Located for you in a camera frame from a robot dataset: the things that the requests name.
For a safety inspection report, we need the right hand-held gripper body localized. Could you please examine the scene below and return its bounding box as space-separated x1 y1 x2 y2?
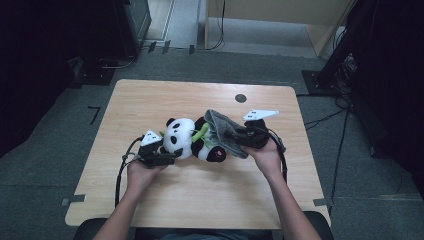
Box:
242 108 280 150

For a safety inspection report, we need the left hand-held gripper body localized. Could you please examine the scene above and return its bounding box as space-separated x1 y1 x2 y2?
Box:
136 129 174 168

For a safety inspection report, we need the grey cloth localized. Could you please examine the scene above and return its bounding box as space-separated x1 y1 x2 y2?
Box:
203 109 255 160

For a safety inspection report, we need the panda plush toy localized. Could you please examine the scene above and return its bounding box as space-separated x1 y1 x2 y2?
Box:
162 116 228 164

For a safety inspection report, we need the person's left hand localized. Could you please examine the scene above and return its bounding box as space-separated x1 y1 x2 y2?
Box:
125 159 168 198

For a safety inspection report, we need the person's right hand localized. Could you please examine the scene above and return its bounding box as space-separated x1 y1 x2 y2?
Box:
239 137 285 184

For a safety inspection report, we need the person's dark clothing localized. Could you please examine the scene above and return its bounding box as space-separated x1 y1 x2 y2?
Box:
133 228 281 240

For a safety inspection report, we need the grey tape piece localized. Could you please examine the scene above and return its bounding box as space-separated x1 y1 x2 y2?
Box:
313 197 334 207
60 194 87 207

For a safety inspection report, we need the black metal stand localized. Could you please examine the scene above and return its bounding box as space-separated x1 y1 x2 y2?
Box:
301 0 381 98

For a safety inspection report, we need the light wooden furniture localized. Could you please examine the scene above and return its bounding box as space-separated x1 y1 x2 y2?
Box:
203 0 354 58

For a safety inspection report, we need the black cabinet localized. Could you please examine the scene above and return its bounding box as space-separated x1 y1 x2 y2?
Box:
111 0 153 59

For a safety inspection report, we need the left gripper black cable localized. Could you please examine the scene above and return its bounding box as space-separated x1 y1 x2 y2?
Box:
114 135 146 208

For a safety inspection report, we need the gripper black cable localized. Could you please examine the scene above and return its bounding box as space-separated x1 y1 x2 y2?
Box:
114 135 146 208
266 128 289 185

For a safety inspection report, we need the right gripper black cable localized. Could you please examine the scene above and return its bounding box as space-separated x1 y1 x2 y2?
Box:
266 128 289 185

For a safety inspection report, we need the long black floor cable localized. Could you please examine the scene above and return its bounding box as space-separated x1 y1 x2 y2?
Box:
329 106 351 208

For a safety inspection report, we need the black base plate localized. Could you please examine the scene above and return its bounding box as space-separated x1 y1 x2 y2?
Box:
68 56 116 89

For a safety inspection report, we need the tangled cable bundle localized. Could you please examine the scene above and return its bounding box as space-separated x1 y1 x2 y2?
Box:
331 53 358 111

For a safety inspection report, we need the black hanging cable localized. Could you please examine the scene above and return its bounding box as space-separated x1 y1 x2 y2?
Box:
199 0 226 52

